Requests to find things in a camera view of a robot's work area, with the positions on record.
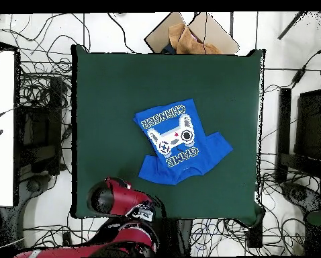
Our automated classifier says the blue printed t-shirt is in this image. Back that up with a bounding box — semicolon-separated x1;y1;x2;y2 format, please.
133;98;234;186

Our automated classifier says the dark green table cloth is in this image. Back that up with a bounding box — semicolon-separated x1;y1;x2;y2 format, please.
70;44;266;226

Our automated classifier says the brown cloth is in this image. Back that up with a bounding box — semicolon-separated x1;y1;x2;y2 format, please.
168;23;223;55

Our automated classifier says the open cardboard box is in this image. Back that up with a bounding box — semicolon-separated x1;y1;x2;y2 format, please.
144;11;240;56

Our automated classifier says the black chair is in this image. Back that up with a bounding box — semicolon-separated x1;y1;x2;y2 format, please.
275;87;321;178

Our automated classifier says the black power adapter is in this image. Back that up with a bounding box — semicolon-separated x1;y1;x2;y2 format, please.
291;68;307;87

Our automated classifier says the white side table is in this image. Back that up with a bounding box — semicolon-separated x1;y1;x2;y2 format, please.
0;49;16;208

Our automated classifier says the black rod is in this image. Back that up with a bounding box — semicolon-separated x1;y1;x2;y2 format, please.
277;11;306;40

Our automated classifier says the black cable tangle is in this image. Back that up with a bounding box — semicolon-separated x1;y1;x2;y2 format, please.
17;64;73;114

